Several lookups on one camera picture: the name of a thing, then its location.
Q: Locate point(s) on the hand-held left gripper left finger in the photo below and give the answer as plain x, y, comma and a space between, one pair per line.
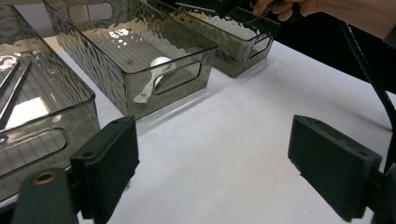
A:
106, 165

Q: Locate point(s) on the white table sheet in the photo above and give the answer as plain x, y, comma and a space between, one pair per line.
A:
233, 140

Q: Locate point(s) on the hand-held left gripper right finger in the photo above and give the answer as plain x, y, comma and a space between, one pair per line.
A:
333, 165

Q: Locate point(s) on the white spoon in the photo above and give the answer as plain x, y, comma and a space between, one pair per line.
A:
160, 63

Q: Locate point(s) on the smoky clear plastic bin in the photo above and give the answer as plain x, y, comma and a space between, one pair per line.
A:
236, 59
124, 93
46, 93

